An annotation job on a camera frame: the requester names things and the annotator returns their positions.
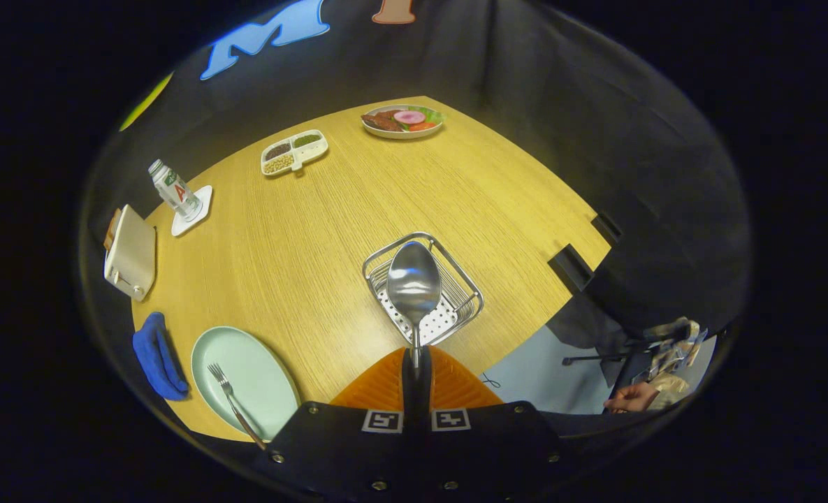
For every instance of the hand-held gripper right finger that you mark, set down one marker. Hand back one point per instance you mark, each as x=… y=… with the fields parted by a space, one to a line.
x=490 y=447

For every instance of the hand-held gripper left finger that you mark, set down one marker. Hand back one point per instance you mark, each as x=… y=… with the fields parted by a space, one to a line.
x=344 y=447

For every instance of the pale green plate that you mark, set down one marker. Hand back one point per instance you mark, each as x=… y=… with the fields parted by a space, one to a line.
x=260 y=384

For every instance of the black stand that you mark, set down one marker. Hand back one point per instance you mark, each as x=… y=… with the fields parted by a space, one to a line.
x=623 y=358

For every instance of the black table clamp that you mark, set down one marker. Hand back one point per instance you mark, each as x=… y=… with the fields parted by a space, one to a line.
x=606 y=228
x=571 y=267

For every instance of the blue cloth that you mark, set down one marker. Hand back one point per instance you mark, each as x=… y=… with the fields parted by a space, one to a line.
x=156 y=360

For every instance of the patterned clothing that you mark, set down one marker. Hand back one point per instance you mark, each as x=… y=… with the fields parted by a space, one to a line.
x=679 y=342

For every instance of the white square coaster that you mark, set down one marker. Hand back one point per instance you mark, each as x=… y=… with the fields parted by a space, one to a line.
x=200 y=209

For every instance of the white toaster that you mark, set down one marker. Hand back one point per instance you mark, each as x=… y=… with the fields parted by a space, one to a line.
x=133 y=255

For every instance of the white divided condiment dish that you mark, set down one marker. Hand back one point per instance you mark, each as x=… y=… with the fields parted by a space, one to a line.
x=293 y=152

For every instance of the small plastic bottle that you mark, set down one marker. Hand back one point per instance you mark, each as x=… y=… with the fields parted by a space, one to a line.
x=175 y=190

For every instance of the toast slice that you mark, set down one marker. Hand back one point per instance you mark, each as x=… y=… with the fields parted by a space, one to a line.
x=111 y=229

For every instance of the plate of food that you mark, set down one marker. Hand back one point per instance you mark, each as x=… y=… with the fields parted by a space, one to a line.
x=400 y=120

